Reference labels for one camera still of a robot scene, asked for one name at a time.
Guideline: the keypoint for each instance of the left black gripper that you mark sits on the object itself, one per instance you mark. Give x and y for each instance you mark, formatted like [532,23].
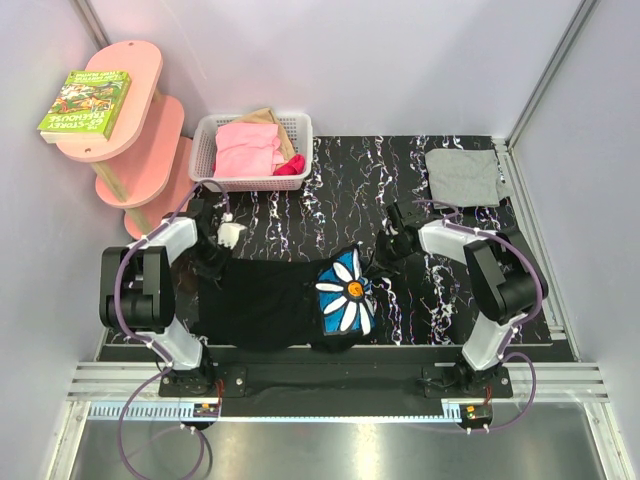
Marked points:
[214,273]

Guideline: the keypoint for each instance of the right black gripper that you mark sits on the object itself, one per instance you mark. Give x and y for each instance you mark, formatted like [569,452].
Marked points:
[380,266]

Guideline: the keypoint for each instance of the black daisy print t-shirt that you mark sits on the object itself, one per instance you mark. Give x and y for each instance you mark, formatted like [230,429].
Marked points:
[268,306]

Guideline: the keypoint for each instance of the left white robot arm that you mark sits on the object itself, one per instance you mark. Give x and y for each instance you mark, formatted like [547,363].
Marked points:
[137,296]

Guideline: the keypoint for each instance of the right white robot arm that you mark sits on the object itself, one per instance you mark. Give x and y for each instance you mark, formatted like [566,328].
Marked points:
[506,283]

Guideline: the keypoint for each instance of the folded grey t-shirt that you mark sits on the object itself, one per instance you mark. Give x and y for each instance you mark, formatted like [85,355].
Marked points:
[465,178]

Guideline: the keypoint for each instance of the pink tiered wooden shelf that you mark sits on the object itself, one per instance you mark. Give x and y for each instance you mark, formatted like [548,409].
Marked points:
[143,168]

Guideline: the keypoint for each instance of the pink t-shirt in basket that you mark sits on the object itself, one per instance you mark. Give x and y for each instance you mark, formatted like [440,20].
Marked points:
[246,150]

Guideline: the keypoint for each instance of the magenta garment in basket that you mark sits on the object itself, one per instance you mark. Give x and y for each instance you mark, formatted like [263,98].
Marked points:
[295,166]

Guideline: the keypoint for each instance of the white plastic laundry basket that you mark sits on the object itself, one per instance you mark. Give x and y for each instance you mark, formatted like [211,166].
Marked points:
[202,158]

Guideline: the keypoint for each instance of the beige garment in basket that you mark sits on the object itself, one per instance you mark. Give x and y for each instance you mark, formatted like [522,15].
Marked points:
[267,116]

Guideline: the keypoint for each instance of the green storey treehouse book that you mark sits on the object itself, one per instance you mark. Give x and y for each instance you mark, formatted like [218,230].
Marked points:
[87,107]

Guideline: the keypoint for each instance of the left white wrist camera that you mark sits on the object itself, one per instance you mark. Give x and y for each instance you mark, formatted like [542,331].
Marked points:
[229,231]

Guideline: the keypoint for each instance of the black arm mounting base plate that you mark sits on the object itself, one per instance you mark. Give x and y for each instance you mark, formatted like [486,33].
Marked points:
[364,381]

